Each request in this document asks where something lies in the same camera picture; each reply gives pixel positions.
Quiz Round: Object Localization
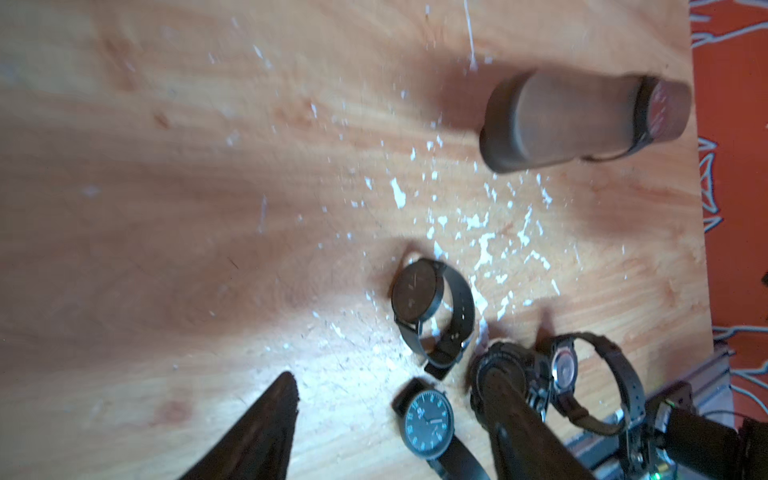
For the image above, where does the black chunky sport watch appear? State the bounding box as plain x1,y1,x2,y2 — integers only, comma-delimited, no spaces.
469,340,551,431

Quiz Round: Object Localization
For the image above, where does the dark wooden watch stand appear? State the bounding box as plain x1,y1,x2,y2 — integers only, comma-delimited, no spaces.
479,69,693,174

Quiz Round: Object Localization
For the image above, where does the black watch placed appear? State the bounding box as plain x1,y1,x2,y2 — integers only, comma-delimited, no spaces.
583,75,669,162

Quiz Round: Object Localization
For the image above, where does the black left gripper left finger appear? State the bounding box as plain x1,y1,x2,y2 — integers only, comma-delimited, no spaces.
182,371,299,480

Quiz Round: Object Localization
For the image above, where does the black slim round watch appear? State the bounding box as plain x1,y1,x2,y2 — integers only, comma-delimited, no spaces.
391,258,475,381

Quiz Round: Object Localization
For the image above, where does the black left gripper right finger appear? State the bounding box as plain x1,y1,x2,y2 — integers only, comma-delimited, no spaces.
482,372,593,479

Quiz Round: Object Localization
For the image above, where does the black watch dark red dial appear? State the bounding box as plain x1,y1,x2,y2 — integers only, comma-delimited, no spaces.
391,378,489,480

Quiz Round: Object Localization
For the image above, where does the black digital square watch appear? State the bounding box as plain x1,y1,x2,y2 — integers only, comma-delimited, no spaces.
537,332,646,437

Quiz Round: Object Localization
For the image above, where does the small circuit board right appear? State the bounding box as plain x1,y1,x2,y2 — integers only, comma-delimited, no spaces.
620,395,691,480

